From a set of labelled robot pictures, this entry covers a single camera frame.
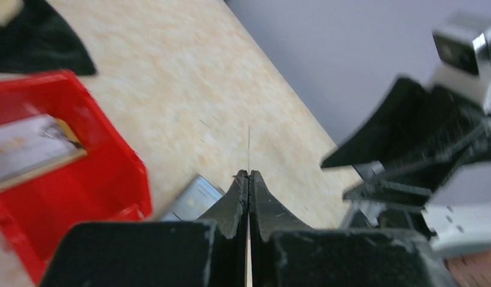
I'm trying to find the red plastic bin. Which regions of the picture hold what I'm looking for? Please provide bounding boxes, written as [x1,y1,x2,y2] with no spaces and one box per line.
[0,71,153,283]

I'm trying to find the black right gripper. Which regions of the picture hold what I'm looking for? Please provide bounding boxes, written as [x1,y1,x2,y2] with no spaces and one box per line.
[321,77,491,237]

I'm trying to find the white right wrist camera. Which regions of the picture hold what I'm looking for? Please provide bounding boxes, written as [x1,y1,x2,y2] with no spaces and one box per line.
[429,11,491,114]

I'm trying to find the grey card holder wallet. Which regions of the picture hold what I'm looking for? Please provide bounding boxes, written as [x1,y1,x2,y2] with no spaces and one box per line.
[158,174,225,221]

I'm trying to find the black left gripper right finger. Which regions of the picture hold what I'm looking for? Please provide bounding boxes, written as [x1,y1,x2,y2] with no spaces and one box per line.
[249,170,457,286]

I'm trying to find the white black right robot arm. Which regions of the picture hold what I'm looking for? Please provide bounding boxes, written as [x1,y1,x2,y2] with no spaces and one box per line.
[321,76,491,257]

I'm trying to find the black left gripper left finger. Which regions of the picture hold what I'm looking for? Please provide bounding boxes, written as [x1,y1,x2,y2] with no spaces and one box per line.
[40,170,249,286]

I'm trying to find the gold credit cards stack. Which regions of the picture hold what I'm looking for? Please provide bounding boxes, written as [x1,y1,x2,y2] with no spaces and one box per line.
[0,118,89,194]

